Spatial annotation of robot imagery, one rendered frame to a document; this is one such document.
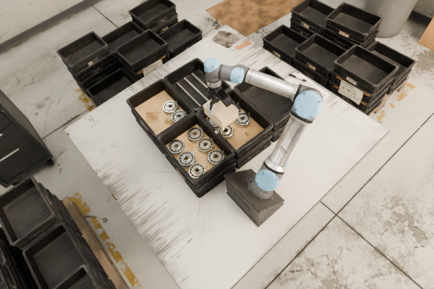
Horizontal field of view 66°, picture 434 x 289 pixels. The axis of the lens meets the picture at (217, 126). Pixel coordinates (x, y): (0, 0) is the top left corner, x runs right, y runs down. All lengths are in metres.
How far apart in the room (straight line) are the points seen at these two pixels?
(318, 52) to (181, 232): 2.08
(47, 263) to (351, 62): 2.75
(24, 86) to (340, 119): 3.37
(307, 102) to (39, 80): 3.37
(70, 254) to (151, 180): 0.76
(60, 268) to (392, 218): 2.39
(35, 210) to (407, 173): 2.85
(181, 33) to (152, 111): 1.44
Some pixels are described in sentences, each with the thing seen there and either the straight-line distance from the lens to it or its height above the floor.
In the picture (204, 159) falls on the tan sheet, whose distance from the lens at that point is 2.02.
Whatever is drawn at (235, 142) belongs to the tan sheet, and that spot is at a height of 0.83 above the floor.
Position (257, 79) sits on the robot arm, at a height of 1.33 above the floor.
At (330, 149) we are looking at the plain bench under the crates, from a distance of 2.24.
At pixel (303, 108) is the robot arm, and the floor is 1.39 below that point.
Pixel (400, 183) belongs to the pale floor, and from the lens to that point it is 3.08.
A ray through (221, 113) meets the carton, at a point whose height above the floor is 1.12.
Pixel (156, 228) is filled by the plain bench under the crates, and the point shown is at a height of 0.70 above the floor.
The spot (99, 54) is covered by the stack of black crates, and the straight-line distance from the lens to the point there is 3.36.
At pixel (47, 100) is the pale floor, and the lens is 4.01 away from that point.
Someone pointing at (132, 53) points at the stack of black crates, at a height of 0.49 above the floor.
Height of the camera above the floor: 2.57
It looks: 55 degrees down
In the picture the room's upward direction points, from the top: 9 degrees counter-clockwise
